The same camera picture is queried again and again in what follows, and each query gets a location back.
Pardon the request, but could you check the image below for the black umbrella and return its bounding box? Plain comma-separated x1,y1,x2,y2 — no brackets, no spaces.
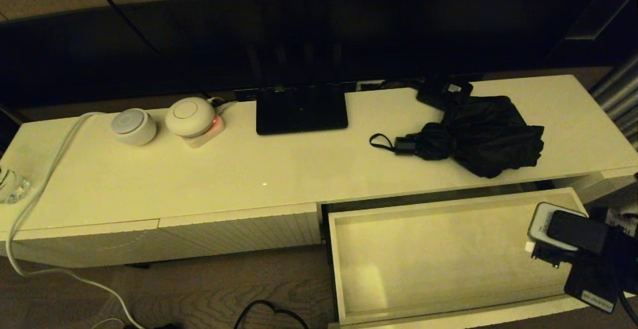
369,95,545,178

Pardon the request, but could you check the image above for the small ribbed white end panel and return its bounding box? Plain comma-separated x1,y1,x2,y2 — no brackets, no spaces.
551,167,638,204

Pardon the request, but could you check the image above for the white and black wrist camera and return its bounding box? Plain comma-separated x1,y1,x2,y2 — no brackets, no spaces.
527,202,610,255

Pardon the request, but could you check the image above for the dark wall frame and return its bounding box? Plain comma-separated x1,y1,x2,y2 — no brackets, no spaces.
548,0,638,68

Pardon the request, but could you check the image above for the clear glass object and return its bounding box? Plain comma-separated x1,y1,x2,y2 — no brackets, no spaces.
0,164,31,204

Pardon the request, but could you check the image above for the white ribbed front drawer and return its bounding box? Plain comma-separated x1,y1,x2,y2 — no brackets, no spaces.
321,187,638,329

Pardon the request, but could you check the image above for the white round dome device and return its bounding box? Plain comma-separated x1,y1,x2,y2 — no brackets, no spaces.
165,97,216,138

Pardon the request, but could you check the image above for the ribbed white cabinet front panel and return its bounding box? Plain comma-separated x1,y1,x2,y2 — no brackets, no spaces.
0,219,161,269

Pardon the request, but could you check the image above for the white power strip red light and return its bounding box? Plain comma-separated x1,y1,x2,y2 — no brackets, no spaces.
182,115,226,149

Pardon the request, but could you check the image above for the thick white power cable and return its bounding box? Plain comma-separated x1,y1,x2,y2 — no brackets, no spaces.
6,112,146,329

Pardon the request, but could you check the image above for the black cable loop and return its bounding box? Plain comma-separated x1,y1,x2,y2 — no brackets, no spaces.
234,300,310,329

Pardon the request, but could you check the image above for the black flat television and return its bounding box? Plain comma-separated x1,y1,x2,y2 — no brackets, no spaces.
0,0,606,110

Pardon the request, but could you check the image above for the grey curtain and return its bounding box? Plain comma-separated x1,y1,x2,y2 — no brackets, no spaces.
588,52,638,150

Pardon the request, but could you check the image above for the thin white plug cable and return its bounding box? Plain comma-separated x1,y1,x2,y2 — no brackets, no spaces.
208,97,239,116

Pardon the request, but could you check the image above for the small black box with label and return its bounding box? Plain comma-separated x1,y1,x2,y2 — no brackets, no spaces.
416,76,473,111

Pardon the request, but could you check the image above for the white TV cabinet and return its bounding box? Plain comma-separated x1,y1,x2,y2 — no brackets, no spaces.
0,74,638,269

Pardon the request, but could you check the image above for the black television base plate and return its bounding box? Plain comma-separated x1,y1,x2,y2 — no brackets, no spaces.
256,86,348,136

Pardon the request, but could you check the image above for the white speaker with grey top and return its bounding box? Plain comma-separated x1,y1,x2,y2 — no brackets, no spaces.
111,108,158,146

